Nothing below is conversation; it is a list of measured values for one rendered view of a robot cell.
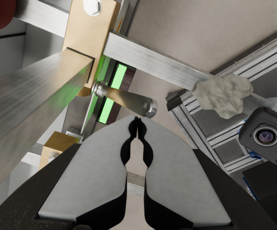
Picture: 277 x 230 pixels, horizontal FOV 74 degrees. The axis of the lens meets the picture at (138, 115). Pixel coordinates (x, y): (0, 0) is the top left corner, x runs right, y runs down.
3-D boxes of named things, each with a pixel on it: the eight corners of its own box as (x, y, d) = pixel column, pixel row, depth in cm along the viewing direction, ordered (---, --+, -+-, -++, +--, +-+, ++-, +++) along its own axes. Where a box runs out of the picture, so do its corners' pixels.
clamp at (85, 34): (121, 4, 26) (117, 1, 21) (94, 89, 32) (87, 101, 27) (82, -15, 25) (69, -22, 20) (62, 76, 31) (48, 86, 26)
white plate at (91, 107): (130, 2, 36) (126, -2, 27) (94, 112, 47) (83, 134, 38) (128, 1, 36) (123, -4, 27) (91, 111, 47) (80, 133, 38)
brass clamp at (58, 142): (82, 139, 37) (74, 155, 33) (68, 182, 43) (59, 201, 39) (51, 128, 36) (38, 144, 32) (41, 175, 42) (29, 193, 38)
